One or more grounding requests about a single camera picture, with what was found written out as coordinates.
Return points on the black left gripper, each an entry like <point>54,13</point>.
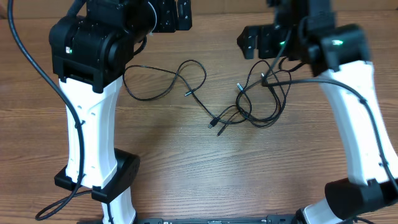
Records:
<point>168,23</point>

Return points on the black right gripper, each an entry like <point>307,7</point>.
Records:
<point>262,34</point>

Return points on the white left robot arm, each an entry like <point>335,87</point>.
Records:
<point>91,47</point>

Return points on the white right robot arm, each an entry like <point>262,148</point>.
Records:
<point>340,61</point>

